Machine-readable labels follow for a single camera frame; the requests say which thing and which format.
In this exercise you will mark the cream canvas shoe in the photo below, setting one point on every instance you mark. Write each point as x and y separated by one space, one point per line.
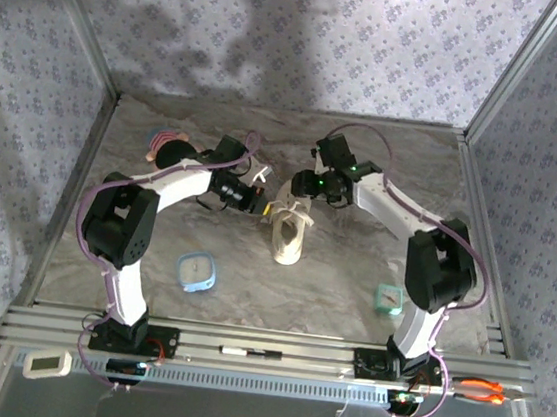
287 245

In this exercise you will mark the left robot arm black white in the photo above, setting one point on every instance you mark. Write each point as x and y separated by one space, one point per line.
181 182

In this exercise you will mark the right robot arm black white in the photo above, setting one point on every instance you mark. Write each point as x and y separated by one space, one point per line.
389 206

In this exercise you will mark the plush doll black hair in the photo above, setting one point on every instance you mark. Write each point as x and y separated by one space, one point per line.
174 154

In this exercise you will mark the blue square clock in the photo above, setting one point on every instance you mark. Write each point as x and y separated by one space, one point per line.
196 272

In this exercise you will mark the green square alarm clock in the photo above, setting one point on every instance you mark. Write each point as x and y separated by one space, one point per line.
389 299

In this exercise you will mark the white black marker pen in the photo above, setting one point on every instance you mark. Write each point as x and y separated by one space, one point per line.
242 352

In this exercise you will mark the white digital timer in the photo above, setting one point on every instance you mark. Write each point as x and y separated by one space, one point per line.
47 364

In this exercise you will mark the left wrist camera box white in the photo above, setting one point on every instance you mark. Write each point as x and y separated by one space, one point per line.
261 172

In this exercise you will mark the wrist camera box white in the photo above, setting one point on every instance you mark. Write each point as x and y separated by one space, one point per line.
261 172
317 160

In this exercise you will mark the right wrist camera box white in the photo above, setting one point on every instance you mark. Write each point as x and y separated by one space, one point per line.
317 160

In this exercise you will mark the aluminium mounting rail beam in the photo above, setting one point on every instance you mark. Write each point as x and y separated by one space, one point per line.
293 343

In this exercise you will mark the aluminium side rail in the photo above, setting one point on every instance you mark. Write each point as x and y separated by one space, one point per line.
483 217
69 195

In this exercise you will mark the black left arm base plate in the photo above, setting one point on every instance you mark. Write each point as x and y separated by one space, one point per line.
162 341

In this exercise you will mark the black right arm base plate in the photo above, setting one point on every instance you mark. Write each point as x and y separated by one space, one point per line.
371 365

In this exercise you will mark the aluminium frame post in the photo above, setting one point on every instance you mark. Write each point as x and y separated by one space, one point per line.
514 69
84 20

